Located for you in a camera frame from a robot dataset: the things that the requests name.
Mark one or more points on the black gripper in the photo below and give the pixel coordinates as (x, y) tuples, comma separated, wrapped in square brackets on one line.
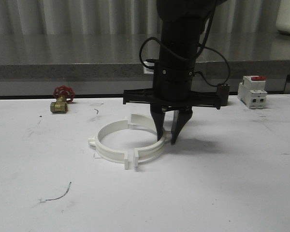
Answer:
[(171, 91)]

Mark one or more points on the white half-ring clamp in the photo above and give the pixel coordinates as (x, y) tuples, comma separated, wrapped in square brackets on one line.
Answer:
[(150, 152), (106, 152)]

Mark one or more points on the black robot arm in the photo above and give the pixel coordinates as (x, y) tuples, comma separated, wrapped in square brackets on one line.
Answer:
[(183, 21)]

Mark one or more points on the dark brown cylinder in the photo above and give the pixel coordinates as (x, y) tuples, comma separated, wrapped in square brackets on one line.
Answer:
[(222, 92)]

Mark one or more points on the brass valve with red handwheel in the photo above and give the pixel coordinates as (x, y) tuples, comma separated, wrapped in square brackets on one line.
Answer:
[(63, 95)]

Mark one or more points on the white container on counter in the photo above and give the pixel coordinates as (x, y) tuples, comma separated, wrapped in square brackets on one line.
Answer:
[(283, 17)]

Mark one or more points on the grey stone counter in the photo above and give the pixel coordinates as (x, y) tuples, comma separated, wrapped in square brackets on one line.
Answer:
[(34, 65)]

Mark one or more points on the white circuit breaker red switch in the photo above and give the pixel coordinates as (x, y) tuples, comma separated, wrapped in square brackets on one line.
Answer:
[(251, 91)]

